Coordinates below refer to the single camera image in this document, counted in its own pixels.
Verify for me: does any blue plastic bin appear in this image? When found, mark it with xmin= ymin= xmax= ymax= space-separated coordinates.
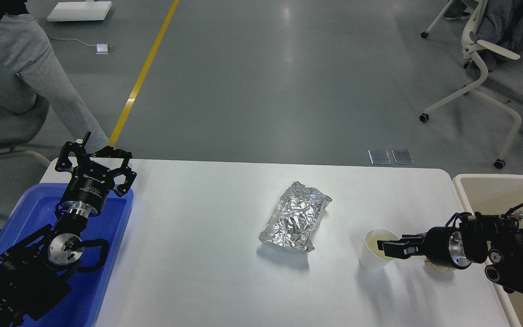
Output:
xmin=0 ymin=183 xmax=134 ymax=327

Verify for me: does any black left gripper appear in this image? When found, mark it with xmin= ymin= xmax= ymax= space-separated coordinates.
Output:
xmin=54 ymin=141 xmax=137 ymax=217

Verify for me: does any metal floor plate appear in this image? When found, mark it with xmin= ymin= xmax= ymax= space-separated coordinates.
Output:
xmin=369 ymin=149 xmax=391 ymax=165
xmin=391 ymin=149 xmax=415 ymax=165

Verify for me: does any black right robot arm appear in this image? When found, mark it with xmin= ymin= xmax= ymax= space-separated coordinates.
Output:
xmin=376 ymin=203 xmax=523 ymax=294

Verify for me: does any white flat floor base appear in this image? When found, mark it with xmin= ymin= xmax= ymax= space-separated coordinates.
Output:
xmin=46 ymin=0 xmax=112 ymax=21

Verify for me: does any dark shoe top right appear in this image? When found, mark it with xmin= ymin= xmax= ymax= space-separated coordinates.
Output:
xmin=443 ymin=0 xmax=471 ymax=20

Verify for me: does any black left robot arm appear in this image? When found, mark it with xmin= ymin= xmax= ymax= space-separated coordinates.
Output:
xmin=0 ymin=141 xmax=137 ymax=327

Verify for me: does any right metal floor plate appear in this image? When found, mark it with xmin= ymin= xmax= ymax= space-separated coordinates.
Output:
xmin=391 ymin=149 xmax=415 ymax=165

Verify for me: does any grey office chair left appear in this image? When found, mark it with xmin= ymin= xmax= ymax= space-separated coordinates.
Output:
xmin=0 ymin=95 xmax=50 ymax=167

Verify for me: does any grey jacket on chair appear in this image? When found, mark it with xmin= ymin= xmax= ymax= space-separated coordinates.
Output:
xmin=471 ymin=0 xmax=523 ymax=54

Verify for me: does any white power adapter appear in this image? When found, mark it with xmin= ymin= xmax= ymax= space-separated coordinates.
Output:
xmin=95 ymin=43 xmax=110 ymax=55

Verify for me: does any left metal floor plate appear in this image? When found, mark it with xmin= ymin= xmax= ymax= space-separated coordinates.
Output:
xmin=369 ymin=149 xmax=391 ymax=165

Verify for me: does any crumpled aluminium foil bag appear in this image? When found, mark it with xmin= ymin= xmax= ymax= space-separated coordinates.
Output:
xmin=259 ymin=181 xmax=332 ymax=253

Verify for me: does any person in grey trousers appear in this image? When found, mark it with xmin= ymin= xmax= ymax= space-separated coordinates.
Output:
xmin=0 ymin=0 xmax=125 ymax=158

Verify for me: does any white paper cup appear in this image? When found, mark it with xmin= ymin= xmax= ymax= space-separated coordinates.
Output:
xmin=359 ymin=228 xmax=399 ymax=273

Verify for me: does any crumpled brown paper ball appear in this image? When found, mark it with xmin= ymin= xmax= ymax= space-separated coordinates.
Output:
xmin=424 ymin=257 xmax=455 ymax=273

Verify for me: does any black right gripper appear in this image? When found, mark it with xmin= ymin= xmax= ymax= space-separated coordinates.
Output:
xmin=376 ymin=226 xmax=471 ymax=270

